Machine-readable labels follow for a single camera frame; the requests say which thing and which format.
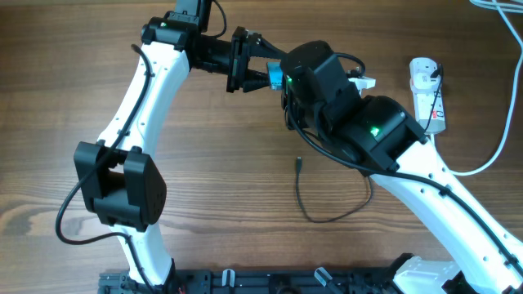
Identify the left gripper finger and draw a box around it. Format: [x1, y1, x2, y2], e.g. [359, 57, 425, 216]
[243, 69, 270, 92]
[255, 37, 287, 60]

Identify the Galaxy S25 smartphone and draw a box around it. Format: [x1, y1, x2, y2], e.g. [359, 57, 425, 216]
[266, 62, 284, 91]

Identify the black USB-C charging cable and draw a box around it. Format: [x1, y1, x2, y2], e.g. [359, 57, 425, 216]
[295, 63, 445, 225]

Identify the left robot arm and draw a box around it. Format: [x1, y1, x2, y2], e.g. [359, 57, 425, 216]
[74, 1, 284, 293]

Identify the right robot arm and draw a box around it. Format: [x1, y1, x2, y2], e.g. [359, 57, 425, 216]
[280, 41, 522, 293]

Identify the white USB charger plug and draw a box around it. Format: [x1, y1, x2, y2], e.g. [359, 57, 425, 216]
[410, 69, 441, 94]

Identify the white power strip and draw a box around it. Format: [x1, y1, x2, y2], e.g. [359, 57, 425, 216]
[409, 57, 446, 135]

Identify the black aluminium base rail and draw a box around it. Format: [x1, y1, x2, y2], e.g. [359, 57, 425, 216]
[97, 267, 393, 294]

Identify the white power strip cord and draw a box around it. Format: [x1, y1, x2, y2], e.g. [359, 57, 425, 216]
[429, 0, 523, 177]

